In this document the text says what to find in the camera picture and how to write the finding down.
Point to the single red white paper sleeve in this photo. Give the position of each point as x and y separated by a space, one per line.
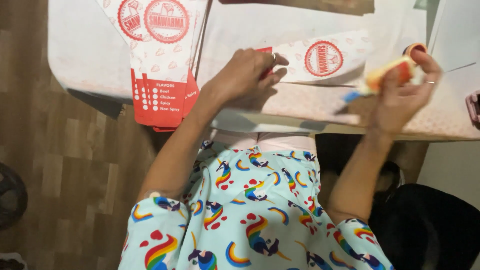
322 60

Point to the pink plastic object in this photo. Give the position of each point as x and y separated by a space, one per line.
474 108

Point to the person's left fingers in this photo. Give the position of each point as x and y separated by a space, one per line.
276 71

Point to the person's left hand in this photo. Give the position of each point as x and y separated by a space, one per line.
236 80

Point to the person's right hand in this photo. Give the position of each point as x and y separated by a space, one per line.
397 101

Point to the dark round object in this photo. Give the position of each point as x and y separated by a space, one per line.
11 195

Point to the stack of printed paper sleeves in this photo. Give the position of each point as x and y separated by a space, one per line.
165 75

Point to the unicorn print light blue garment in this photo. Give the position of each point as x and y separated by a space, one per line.
258 217

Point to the black chair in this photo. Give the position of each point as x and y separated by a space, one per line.
431 228

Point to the person's right fingers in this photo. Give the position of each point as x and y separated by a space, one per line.
425 80

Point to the large white paper sheet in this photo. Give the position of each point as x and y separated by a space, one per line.
258 26

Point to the pale patterned table cover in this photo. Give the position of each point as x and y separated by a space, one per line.
90 56

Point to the white object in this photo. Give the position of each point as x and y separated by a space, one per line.
11 261

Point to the orange glue tube blue tip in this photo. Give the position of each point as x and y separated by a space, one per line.
390 73

